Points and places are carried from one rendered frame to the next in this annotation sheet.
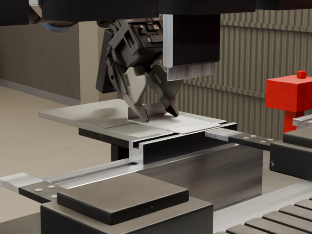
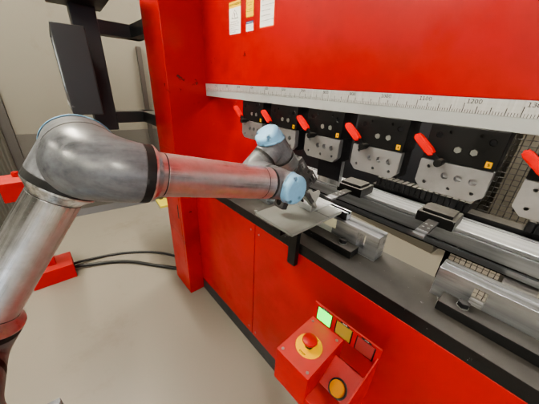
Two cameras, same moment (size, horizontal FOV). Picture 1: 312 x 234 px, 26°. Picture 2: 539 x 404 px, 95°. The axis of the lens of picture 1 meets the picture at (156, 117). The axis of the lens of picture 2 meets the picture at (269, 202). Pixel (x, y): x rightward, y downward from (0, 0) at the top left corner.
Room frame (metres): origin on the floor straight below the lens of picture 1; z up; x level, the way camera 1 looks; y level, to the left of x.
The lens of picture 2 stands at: (1.21, 0.84, 1.40)
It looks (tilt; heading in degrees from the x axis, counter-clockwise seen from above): 25 degrees down; 271
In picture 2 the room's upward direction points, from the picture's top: 3 degrees clockwise
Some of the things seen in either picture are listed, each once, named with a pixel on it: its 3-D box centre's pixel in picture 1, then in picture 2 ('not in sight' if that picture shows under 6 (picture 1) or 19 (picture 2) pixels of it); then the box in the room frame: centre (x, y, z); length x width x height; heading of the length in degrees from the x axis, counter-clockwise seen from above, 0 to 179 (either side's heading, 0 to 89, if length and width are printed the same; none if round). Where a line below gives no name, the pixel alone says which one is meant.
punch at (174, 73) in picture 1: (192, 45); (330, 171); (1.00, -0.05, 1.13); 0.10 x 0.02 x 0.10; 133
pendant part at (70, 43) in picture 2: not in sight; (75, 72); (2.24, -0.55, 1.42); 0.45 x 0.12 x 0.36; 130
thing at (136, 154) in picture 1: (185, 140); (326, 206); (0.99, -0.04, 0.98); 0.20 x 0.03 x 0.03; 133
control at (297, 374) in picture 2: not in sight; (324, 363); (1.05, 0.43, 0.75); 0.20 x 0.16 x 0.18; 135
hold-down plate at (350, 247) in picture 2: not in sight; (320, 234); (1.01, 0.02, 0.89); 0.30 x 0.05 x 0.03; 133
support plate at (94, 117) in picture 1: (127, 118); (299, 212); (1.11, 0.05, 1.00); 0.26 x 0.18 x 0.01; 43
